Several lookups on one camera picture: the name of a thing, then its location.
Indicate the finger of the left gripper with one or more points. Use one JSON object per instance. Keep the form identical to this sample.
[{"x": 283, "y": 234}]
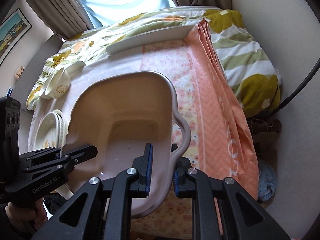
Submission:
[
  {"x": 64, "y": 165},
  {"x": 42, "y": 155}
]

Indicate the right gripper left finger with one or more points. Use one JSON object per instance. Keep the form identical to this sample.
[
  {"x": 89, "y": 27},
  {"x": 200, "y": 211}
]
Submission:
[{"x": 101, "y": 209}]

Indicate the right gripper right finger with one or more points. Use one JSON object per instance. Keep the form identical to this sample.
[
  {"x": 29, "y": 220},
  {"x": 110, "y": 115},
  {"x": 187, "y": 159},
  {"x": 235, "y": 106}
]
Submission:
[{"x": 222, "y": 209}]

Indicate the small duck pattern dish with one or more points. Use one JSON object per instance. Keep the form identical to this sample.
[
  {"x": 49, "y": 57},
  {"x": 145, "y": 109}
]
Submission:
[{"x": 48, "y": 133}]

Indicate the cream yellow bowl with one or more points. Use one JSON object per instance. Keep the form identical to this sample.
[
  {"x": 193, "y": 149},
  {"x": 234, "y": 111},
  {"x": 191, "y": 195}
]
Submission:
[{"x": 58, "y": 85}]

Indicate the pink square handled dish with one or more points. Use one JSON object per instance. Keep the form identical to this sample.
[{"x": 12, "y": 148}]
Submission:
[{"x": 119, "y": 116}]

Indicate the large yellow duck plate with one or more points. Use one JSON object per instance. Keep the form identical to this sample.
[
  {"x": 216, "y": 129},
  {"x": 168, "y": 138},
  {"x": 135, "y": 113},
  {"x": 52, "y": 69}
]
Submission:
[{"x": 64, "y": 129}]

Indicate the person's left hand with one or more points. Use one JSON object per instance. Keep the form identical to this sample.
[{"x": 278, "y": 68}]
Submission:
[{"x": 32, "y": 218}]

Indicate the blue cloth on floor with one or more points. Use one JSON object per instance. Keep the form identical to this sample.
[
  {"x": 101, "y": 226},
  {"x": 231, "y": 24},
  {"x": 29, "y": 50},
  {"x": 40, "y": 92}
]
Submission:
[{"x": 267, "y": 181}]

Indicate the orange patterned towel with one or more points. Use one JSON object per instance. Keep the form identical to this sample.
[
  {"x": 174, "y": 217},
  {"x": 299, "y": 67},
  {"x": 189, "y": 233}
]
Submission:
[{"x": 221, "y": 143}]

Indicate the blue white small box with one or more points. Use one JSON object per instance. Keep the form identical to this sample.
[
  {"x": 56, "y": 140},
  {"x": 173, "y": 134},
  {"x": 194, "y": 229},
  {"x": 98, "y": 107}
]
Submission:
[{"x": 9, "y": 92}]

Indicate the grey bed headboard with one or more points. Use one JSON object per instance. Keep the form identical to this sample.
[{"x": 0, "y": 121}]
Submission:
[{"x": 34, "y": 68}]

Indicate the small figurine on headboard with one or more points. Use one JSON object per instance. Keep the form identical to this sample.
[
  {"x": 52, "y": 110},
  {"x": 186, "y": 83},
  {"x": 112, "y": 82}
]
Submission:
[{"x": 19, "y": 73}]

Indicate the white table cloth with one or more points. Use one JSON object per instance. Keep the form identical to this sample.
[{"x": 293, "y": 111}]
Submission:
[{"x": 120, "y": 63}]

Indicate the white tray table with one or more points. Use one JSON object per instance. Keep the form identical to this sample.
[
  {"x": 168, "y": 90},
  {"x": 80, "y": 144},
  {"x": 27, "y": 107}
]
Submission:
[{"x": 150, "y": 37}]

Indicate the framed houses picture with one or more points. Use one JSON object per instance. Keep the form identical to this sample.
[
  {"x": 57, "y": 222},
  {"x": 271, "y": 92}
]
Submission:
[{"x": 12, "y": 30}]

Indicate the black clothes rack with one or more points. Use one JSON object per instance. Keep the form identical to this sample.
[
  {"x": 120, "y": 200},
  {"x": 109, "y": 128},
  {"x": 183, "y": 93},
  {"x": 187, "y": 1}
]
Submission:
[{"x": 301, "y": 86}]

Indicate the floral green yellow duvet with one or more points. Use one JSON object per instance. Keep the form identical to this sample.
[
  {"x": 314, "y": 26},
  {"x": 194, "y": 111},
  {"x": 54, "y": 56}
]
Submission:
[{"x": 250, "y": 73}]

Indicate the left brown curtain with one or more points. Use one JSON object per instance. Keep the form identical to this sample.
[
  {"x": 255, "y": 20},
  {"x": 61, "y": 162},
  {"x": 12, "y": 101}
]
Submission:
[{"x": 66, "y": 18}]

